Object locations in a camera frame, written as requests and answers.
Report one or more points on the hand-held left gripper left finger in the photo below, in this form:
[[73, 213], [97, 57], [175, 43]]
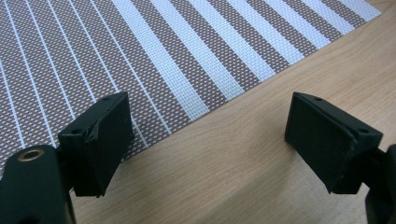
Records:
[[102, 146]]

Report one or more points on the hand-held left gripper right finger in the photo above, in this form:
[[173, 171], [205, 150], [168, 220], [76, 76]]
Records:
[[327, 140]]

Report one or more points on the brown white striped woven placemat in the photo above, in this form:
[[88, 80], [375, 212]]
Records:
[[149, 59]]

